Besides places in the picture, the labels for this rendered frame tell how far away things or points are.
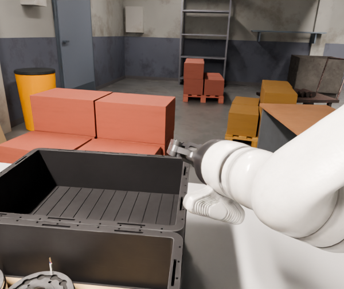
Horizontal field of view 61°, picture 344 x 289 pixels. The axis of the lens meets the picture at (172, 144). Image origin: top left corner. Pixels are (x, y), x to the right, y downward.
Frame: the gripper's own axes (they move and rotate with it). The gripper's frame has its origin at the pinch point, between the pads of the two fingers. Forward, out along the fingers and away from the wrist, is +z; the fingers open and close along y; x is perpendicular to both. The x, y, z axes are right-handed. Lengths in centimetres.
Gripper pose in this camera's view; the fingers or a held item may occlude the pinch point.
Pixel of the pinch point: (192, 152)
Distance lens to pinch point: 55.4
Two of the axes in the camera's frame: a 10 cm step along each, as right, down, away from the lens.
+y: -9.1, -3.0, -2.9
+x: -3.2, 9.5, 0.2
